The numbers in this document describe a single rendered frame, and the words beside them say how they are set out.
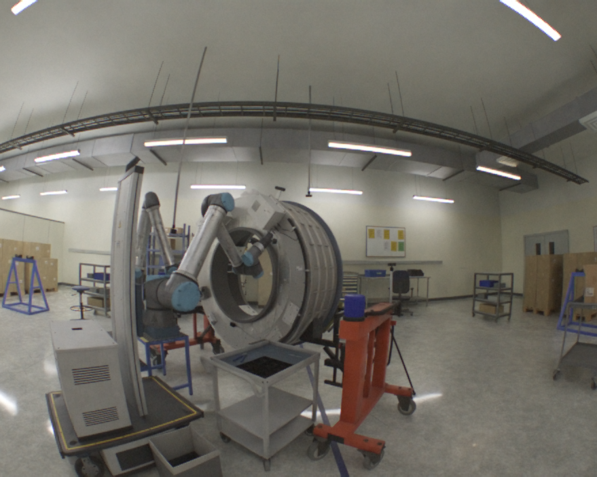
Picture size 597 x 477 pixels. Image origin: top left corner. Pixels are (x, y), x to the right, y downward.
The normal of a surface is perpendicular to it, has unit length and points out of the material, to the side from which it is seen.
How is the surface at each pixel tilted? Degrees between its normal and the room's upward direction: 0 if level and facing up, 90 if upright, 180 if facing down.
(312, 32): 180
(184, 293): 94
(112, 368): 90
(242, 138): 90
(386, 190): 90
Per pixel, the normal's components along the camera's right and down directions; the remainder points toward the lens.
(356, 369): -0.57, -0.08
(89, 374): 0.83, -0.03
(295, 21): -0.02, 1.00
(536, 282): -1.00, -0.03
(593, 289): -0.93, -0.05
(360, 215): 0.08, -0.08
